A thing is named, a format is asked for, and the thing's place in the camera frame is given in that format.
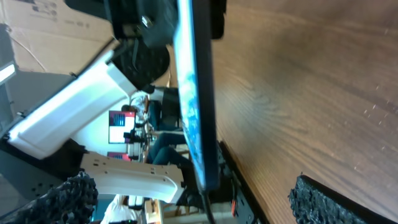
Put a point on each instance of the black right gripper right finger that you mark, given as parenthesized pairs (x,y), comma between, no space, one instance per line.
(313,202)

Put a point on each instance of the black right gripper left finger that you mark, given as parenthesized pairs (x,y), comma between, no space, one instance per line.
(71,202)

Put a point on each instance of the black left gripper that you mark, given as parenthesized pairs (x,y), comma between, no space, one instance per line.
(153,20)

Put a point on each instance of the Samsung Galaxy smartphone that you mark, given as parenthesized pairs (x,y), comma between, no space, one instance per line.
(193,58)

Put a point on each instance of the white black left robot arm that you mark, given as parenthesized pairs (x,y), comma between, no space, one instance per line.
(37,149)

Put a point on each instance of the computer monitor in background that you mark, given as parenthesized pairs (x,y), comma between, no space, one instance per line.
(121,123)

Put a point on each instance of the seated person in background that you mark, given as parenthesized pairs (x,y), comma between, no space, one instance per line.
(148,109)

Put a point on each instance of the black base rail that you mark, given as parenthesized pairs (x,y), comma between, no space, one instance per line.
(244,206)

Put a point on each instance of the brown cardboard box wall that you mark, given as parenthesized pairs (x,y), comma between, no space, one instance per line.
(50,37)

